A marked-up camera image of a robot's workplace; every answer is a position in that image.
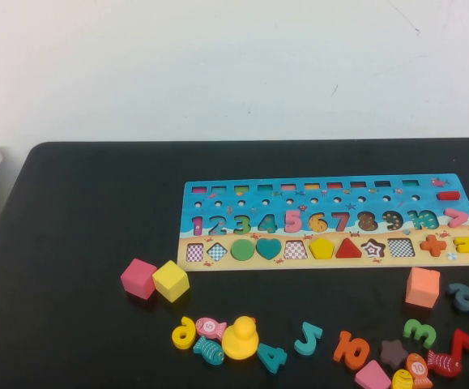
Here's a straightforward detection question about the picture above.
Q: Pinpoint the yellow pentagon piece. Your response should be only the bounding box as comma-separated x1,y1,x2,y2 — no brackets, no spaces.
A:
308,235,335,259

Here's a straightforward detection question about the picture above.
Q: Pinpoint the blue wooden puzzle board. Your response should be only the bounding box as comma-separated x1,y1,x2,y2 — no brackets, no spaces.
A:
176,173,469,271

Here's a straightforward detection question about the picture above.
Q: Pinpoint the green circle piece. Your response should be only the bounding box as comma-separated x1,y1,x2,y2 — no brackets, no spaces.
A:
229,238,255,262

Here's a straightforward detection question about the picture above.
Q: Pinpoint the teal heart piece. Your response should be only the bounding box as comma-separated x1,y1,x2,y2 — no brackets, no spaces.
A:
254,237,283,262

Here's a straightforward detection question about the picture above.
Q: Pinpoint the red triangle piece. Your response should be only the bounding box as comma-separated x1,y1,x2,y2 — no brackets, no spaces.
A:
335,237,363,259

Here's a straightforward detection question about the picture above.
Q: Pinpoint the orange plus sign piece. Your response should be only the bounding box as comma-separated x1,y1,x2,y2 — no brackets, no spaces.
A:
419,234,447,258

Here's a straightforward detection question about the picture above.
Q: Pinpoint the brown star piece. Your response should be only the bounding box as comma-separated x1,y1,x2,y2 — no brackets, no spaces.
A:
379,339,408,369

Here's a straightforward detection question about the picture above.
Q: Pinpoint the pink greater-than sign piece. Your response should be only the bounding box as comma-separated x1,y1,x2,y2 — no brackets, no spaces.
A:
443,207,469,229

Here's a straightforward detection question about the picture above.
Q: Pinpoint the pink trapezoid piece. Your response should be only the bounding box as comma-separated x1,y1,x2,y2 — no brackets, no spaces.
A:
354,359,392,389

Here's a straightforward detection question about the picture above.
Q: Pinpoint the pink number five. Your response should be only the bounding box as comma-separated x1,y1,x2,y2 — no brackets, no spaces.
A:
284,208,303,233

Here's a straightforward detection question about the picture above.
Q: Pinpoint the yellow wooden cube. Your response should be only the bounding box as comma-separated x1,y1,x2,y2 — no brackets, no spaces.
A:
151,260,190,303

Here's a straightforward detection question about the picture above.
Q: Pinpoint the pink wooden cube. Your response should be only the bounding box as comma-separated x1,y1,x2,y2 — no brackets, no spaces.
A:
120,258,158,301

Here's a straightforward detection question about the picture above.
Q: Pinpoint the pink wooden fish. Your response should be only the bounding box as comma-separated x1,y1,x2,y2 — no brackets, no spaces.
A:
194,317,228,341

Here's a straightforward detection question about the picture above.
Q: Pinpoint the yellow number six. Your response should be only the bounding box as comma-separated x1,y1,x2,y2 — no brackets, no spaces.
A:
171,316,198,350

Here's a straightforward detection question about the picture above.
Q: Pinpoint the yellow rubber duck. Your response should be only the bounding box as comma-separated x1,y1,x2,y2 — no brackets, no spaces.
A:
220,315,259,361

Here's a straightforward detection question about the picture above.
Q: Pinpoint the teal wooden fish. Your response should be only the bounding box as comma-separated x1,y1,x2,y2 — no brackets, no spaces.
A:
192,336,225,366

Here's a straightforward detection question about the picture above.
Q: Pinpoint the teal number five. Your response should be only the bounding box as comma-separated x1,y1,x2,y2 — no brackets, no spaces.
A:
293,322,324,357

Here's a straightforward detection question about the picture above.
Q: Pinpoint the teal number four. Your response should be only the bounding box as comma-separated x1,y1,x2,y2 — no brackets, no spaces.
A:
256,342,288,374

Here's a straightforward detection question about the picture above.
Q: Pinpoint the orange number ten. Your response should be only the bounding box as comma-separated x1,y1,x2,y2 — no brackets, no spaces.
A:
332,330,371,370

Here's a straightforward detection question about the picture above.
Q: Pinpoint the orange wooden cube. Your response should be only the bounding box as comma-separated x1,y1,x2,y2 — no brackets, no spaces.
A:
404,266,441,309

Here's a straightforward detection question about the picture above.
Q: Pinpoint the blue-grey number nine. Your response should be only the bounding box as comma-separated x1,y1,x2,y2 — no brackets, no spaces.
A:
446,282,469,313

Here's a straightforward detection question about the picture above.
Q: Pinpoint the green number three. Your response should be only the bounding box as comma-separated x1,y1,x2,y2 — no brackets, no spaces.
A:
403,318,437,349

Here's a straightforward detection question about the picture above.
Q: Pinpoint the yellow wooden fish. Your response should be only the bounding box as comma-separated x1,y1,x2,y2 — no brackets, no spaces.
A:
390,368,416,389

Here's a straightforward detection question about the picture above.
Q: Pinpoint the orange wooden fish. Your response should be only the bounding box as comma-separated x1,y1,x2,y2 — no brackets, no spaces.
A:
405,353,433,388

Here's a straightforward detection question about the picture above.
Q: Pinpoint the red number seven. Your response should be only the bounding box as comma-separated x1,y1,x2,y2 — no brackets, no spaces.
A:
444,328,469,358

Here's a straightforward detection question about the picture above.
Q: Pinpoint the red wooden fish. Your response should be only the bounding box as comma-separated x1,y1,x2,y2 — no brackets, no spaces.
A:
426,349,462,378

